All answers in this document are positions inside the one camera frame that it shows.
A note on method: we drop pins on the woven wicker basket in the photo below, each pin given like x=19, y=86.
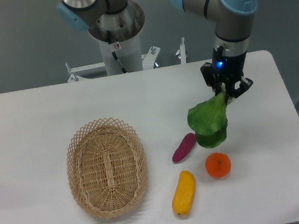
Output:
x=107, y=168

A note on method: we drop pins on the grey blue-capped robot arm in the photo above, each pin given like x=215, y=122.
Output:
x=233, y=19

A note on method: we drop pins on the yellow mango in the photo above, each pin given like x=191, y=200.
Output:
x=184, y=194

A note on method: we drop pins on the white metal base frame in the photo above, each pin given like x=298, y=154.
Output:
x=149, y=61

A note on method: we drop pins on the orange tangerine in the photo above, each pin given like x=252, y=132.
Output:
x=218, y=165

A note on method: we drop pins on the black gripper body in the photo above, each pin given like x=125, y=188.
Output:
x=228, y=67

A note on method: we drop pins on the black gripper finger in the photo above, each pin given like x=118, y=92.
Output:
x=244, y=85
x=211, y=77

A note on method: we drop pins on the green leafy vegetable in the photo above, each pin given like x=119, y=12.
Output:
x=209, y=121

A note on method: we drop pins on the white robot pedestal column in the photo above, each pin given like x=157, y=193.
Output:
x=118, y=37

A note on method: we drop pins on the purple sweet potato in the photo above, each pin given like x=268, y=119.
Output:
x=185, y=147

